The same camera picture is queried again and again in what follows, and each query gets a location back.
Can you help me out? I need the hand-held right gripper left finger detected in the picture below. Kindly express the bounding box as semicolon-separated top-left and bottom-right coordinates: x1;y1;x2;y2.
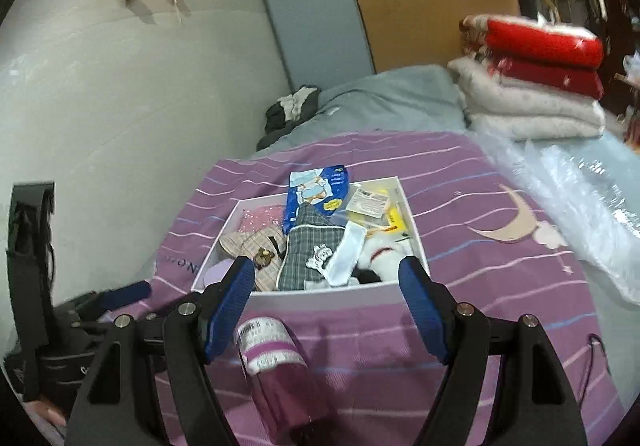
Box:
64;256;257;446

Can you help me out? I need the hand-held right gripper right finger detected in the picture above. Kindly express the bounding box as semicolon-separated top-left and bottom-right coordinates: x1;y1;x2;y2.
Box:
397;255;588;446

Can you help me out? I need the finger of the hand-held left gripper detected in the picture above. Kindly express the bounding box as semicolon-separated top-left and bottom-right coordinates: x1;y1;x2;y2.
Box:
132;316;168;343
55;280;152;322

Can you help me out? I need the lavender sponge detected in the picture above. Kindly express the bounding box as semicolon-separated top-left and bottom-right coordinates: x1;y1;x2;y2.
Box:
202;260;236;289

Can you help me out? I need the white plush dog toy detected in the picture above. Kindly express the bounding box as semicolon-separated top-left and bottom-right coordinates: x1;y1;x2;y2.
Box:
350;233;416;286

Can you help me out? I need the beige plaid cloth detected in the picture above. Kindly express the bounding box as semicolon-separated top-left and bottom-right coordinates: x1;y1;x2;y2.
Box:
220;226;291;292

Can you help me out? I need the green plaid face mask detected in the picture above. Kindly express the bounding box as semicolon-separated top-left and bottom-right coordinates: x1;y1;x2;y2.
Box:
277;206;351;292

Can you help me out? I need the yellow packet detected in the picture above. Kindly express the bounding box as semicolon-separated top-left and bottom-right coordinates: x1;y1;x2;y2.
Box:
347;186;408;233

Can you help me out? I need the pink cloth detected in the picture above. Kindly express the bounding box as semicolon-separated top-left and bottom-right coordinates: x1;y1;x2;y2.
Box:
239;206;287;236

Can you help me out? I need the white cardboard box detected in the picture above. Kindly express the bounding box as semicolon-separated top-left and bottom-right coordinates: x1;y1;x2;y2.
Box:
191;175;431;314

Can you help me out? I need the white face mask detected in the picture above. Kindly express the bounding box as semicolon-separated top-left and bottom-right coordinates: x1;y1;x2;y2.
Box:
320;222;368;288

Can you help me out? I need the clear packet with beige puff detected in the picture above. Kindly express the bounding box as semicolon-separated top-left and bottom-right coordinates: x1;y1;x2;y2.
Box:
345;183;393;219

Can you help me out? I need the large blue packet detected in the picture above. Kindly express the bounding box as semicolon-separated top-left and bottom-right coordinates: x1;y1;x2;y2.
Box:
285;165;351;233

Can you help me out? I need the person's left hand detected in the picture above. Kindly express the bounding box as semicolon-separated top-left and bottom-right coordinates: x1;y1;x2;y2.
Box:
22;398;68;428

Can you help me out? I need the purple bottle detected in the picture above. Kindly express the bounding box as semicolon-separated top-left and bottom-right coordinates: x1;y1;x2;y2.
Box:
235;316;326;446

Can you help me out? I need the purple striped blanket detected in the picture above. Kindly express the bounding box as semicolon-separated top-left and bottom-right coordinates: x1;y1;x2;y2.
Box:
150;128;628;446

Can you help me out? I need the clear plastic sheet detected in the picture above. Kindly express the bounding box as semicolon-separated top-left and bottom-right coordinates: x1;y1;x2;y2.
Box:
487;133;640;304

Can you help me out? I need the dark cloth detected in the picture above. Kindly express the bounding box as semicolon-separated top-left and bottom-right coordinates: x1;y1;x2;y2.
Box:
264;85;321;137

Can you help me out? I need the folded beige blanket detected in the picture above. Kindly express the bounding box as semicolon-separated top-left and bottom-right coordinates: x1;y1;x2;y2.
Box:
446;57;607;141

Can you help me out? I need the folded red blanket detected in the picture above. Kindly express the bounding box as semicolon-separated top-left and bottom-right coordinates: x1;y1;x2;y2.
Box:
460;15;606;99

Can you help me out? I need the brown board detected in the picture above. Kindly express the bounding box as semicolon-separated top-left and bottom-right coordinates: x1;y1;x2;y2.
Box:
332;0;521;74

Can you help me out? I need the grey panel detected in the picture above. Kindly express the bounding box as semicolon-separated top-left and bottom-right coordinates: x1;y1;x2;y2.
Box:
247;0;377;92

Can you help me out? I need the dark wooden cabinet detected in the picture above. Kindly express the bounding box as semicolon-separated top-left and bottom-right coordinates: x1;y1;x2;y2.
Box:
572;0;640;102

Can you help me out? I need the black cord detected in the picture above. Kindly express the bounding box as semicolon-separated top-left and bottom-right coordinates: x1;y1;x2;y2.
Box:
582;333;606;402

